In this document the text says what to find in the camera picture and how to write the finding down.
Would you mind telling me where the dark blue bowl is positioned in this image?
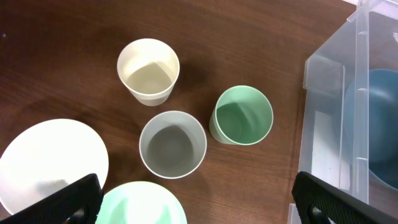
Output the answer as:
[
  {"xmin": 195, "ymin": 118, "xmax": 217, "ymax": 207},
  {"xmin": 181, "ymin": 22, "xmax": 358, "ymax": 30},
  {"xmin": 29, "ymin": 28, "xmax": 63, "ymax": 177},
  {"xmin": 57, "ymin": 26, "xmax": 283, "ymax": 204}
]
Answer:
[{"xmin": 343, "ymin": 68, "xmax": 398, "ymax": 191}]

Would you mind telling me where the mint green small bowl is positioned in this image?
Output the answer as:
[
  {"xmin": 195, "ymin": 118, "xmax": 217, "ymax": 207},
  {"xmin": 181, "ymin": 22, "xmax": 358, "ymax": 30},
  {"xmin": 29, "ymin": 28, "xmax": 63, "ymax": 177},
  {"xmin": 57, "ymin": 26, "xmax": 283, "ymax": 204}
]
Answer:
[{"xmin": 96, "ymin": 181, "xmax": 187, "ymax": 224}]

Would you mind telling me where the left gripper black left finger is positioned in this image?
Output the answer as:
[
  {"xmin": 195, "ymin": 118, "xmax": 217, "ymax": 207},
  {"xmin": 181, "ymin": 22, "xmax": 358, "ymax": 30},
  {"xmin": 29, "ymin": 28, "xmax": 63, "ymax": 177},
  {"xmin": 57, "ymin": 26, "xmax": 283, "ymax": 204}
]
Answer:
[{"xmin": 1, "ymin": 174, "xmax": 104, "ymax": 224}]

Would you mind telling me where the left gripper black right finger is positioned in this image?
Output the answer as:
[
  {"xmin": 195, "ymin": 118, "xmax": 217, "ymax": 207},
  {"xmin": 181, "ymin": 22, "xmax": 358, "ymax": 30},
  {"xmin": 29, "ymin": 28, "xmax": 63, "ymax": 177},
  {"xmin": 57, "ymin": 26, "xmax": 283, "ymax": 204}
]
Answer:
[{"xmin": 292, "ymin": 171, "xmax": 397, "ymax": 224}]

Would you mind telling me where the white small bowl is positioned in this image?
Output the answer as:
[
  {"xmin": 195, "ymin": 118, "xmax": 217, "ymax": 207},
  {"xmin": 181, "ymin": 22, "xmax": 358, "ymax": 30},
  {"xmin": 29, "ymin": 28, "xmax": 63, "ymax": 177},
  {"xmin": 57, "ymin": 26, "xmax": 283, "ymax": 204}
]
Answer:
[{"xmin": 1, "ymin": 119, "xmax": 109, "ymax": 215}]

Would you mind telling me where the cream cup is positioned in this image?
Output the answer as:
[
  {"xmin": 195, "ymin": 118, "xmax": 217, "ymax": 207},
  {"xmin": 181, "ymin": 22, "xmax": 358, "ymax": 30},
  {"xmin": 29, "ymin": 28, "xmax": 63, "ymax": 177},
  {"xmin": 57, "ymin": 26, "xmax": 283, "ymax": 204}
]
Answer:
[{"xmin": 117, "ymin": 39, "xmax": 180, "ymax": 106}]

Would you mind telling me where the grey translucent cup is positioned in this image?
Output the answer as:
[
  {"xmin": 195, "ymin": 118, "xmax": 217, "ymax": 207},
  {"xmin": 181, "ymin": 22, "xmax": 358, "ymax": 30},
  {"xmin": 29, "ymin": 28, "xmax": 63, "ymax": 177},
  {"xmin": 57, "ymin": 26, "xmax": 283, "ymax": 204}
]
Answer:
[{"xmin": 139, "ymin": 110, "xmax": 207, "ymax": 179}]

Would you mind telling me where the mint green cup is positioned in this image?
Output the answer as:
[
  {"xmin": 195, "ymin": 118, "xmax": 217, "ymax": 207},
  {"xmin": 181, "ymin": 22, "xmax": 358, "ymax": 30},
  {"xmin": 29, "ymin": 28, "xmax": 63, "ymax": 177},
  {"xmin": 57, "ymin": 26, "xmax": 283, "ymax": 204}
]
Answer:
[{"xmin": 209, "ymin": 85, "xmax": 274, "ymax": 146}]

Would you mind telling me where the clear plastic storage bin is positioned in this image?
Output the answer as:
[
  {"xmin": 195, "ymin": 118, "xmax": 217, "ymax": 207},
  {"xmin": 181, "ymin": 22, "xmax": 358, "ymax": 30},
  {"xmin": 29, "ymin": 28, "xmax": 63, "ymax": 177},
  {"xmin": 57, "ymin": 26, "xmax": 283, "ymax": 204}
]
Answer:
[{"xmin": 298, "ymin": 0, "xmax": 397, "ymax": 217}]

